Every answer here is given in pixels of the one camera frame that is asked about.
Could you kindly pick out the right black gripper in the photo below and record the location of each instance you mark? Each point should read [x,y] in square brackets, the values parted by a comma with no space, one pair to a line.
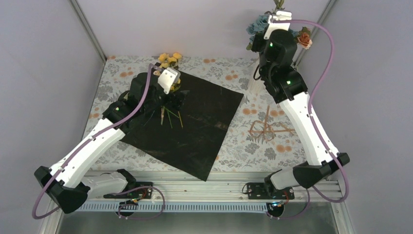
[255,42]

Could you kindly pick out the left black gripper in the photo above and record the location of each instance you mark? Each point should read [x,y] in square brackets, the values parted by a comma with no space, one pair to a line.
[170,103]

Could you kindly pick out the blue rose stem bunch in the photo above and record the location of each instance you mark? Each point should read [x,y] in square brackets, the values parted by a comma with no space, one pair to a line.
[258,26]

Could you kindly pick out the colourful artificial flower bouquet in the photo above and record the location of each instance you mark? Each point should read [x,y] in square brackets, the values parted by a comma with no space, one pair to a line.
[169,118]

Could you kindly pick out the black wrapping paper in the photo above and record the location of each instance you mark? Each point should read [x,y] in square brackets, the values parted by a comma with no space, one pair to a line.
[206,115]

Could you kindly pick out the yellow rose stem bunch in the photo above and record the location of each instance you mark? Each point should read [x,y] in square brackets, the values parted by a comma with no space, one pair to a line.
[171,61]

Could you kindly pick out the pink orange rose stem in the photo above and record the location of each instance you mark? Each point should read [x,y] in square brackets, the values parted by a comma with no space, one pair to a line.
[304,38]

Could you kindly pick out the tan raffia ribbon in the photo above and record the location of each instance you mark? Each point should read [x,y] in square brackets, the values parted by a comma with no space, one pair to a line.
[267,129]

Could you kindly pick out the pink peach rose stem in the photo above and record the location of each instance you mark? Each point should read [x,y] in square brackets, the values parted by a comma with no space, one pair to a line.
[279,5]

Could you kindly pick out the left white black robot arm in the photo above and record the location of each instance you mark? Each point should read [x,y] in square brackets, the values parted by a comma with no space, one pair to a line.
[64,182]

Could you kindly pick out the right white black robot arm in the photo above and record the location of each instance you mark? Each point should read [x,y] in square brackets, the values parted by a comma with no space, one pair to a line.
[288,89]

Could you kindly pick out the white ribbed ceramic vase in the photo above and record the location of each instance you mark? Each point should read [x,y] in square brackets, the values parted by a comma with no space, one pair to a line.
[255,84]

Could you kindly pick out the floral patterned table mat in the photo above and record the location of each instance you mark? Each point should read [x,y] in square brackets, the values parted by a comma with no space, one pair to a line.
[239,151]

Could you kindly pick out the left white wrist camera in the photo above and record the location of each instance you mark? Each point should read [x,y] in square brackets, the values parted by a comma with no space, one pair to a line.
[168,78]

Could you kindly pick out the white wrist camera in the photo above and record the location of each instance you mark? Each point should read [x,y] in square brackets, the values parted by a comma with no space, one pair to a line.
[276,21]
[168,78]

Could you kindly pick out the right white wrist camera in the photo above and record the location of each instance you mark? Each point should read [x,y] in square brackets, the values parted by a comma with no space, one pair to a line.
[276,21]

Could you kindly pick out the aluminium rail frame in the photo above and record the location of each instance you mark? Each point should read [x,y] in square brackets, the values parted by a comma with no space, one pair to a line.
[189,188]

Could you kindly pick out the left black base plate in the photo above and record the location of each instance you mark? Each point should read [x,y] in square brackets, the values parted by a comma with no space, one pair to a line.
[143,193]

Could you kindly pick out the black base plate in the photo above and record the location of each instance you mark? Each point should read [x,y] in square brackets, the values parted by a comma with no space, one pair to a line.
[143,193]
[262,191]

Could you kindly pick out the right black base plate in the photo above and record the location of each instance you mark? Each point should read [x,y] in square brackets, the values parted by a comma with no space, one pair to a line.
[262,191]

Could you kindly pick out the left vertical aluminium post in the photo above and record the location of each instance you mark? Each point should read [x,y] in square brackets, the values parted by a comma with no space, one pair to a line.
[88,29]

